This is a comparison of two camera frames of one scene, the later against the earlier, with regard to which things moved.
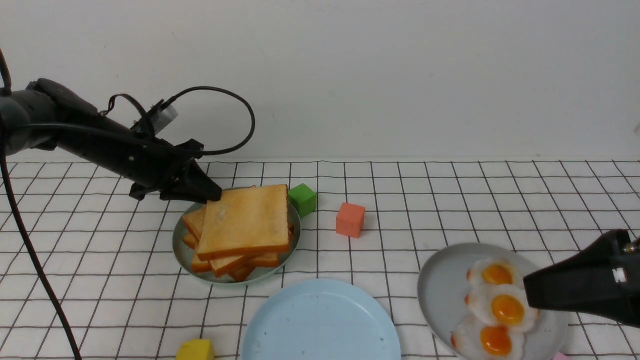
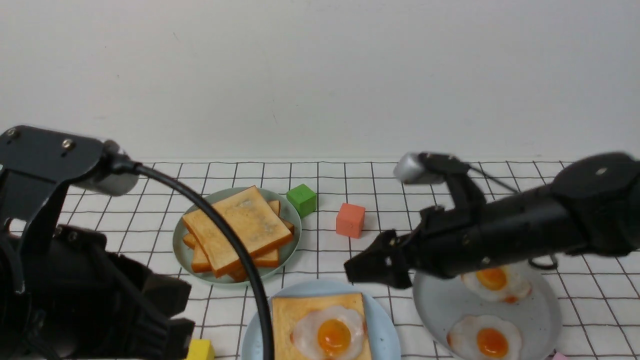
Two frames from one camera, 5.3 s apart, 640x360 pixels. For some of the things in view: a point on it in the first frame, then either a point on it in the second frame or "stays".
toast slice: (193, 222) → (275, 205)
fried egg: (490, 272) stays
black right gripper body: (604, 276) → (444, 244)
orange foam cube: (349, 220) stays
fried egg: (503, 304) → (331, 333)
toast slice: (244, 221) → (285, 310)
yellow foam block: (196, 349) stays
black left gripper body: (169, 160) → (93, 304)
